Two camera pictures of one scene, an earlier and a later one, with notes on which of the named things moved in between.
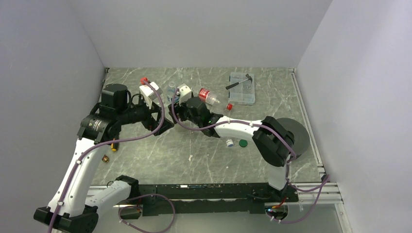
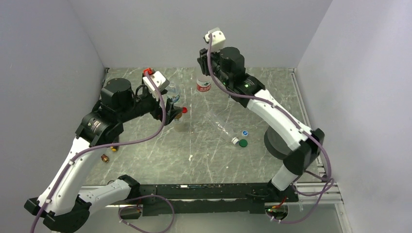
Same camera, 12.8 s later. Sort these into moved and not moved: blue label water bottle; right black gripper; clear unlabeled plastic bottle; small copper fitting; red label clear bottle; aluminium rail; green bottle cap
Moved: right black gripper; red label clear bottle; clear unlabeled plastic bottle
Not moved: blue label water bottle; small copper fitting; aluminium rail; green bottle cap
